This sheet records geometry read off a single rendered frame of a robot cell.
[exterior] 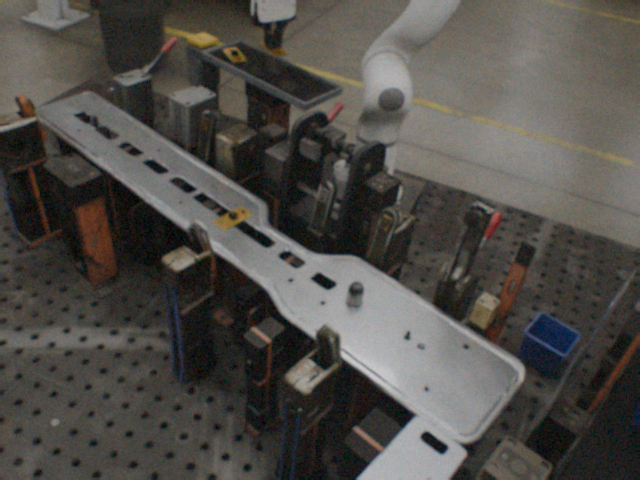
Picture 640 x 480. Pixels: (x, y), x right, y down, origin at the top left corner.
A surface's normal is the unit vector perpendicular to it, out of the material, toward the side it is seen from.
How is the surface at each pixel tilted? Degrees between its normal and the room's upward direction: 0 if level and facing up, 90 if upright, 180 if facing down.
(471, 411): 0
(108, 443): 0
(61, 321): 0
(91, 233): 90
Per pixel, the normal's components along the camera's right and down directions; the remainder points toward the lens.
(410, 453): 0.08, -0.75
